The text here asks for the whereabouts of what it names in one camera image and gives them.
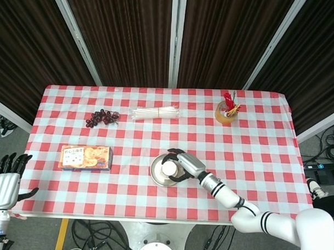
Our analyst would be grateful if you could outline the yellow feather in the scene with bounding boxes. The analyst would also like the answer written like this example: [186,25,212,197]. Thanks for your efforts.
[224,104,242,118]

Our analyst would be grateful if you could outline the dark purple grape bunch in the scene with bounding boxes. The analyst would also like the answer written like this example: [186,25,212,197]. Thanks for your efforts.
[84,108,121,129]

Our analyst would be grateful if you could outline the red white checkered tablecloth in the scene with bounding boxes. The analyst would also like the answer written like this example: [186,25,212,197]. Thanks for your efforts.
[11,82,319,229]

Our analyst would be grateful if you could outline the silver metal plate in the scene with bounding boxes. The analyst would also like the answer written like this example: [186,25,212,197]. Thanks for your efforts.
[150,153,186,188]

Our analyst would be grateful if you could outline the red feather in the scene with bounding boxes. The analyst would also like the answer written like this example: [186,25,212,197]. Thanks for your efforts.
[223,92,235,110]

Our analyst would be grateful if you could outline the amber packing tape roll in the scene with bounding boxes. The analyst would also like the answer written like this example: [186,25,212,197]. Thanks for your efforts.
[214,100,239,125]

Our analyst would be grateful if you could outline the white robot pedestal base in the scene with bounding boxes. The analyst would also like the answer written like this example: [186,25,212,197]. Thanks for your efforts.
[117,220,195,250]

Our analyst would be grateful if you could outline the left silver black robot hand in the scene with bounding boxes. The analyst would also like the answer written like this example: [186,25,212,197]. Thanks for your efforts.
[0,151,41,212]

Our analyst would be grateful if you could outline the white partition base rail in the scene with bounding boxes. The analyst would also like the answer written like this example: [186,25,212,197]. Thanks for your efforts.
[0,96,34,134]
[296,105,334,145]

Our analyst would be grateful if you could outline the orange blue cookie box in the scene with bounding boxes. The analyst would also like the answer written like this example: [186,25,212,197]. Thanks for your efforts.
[58,144,114,173]

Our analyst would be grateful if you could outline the black floor cable bundle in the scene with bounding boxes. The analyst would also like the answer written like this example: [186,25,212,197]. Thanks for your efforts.
[70,219,138,250]
[0,110,19,138]
[190,224,235,250]
[302,127,334,166]

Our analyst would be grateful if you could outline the white sneaker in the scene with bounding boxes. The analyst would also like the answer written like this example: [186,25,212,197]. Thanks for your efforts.
[305,178,330,200]

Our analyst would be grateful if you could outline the white partition post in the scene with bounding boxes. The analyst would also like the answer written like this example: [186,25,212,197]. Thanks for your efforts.
[47,0,106,87]
[242,0,309,93]
[168,0,188,89]

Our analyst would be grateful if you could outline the yellow floor tape strip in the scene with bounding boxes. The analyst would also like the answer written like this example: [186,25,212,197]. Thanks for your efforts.
[54,218,70,250]

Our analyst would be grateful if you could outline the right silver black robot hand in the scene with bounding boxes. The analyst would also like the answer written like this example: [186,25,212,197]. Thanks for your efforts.
[165,148,208,185]

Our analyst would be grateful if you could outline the white paper cup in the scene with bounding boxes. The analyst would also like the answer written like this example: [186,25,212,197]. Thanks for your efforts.
[160,160,183,179]

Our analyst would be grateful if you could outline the dark brown curtain panel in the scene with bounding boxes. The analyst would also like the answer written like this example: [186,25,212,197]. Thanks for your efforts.
[248,0,334,136]
[60,0,174,89]
[177,0,296,93]
[0,0,99,127]

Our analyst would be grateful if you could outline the black trouser leg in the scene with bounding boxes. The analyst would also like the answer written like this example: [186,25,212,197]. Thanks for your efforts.
[311,193,334,213]

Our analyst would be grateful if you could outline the clear plastic straw bundle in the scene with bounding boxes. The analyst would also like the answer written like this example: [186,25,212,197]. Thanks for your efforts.
[128,104,182,123]

